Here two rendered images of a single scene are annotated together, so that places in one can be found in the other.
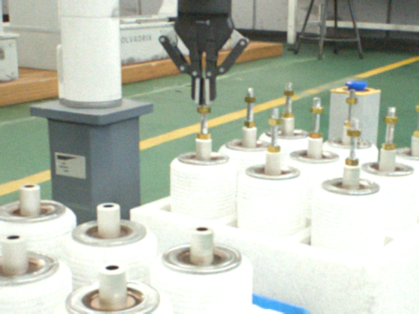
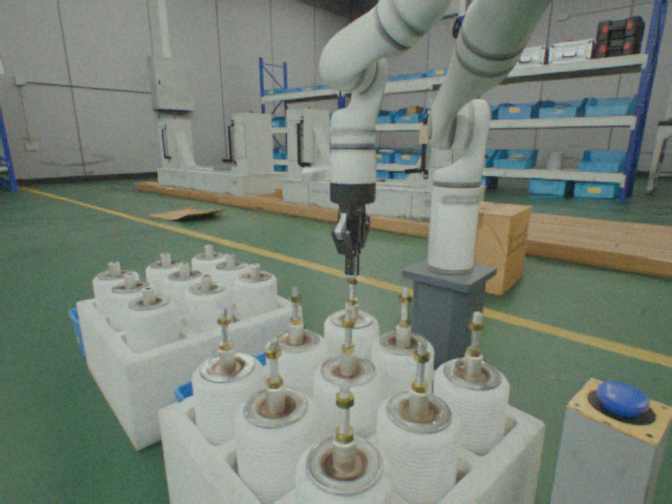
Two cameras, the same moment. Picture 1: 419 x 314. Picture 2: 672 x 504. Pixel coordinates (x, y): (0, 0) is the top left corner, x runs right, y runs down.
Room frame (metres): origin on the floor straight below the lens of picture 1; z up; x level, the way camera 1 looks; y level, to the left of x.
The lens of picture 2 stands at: (1.20, -0.55, 0.55)
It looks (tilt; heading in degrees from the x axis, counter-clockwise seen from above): 15 degrees down; 106
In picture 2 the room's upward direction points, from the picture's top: straight up
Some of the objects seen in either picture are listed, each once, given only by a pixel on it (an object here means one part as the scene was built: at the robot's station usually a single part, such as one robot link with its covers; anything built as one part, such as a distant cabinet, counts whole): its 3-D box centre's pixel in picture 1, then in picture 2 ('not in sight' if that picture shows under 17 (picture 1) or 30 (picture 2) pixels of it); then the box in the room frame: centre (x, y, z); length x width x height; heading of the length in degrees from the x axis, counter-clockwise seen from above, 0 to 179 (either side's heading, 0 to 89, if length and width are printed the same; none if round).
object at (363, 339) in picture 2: (203, 218); (350, 365); (1.04, 0.10, 0.16); 0.10 x 0.10 x 0.18
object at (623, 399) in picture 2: (355, 87); (621, 401); (1.36, -0.15, 0.32); 0.04 x 0.04 x 0.02
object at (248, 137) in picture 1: (249, 137); (403, 335); (1.14, 0.04, 0.26); 0.02 x 0.02 x 0.03
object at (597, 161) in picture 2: not in sight; (603, 161); (2.65, 4.42, 0.36); 0.50 x 0.38 x 0.21; 65
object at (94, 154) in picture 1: (96, 191); (444, 334); (1.20, 0.30, 0.15); 0.15 x 0.15 x 0.30; 65
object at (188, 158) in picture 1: (203, 158); (351, 319); (1.04, 0.10, 0.25); 0.08 x 0.08 x 0.01
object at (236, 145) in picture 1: (248, 146); (402, 343); (1.14, 0.04, 0.25); 0.08 x 0.08 x 0.01
